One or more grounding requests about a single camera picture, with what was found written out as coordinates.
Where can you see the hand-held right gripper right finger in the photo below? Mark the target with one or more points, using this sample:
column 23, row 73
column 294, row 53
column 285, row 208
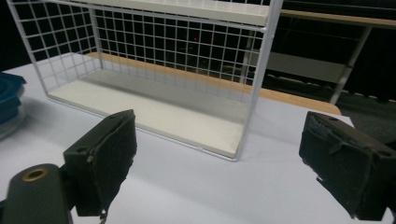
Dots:
column 345, row 161

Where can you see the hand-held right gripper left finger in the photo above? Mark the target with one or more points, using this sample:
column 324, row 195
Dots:
column 102, row 158

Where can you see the blue plastic bin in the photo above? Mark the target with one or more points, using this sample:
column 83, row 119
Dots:
column 8, row 102

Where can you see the wooden-top table with white legs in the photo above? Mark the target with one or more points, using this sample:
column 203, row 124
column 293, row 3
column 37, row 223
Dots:
column 342, row 19

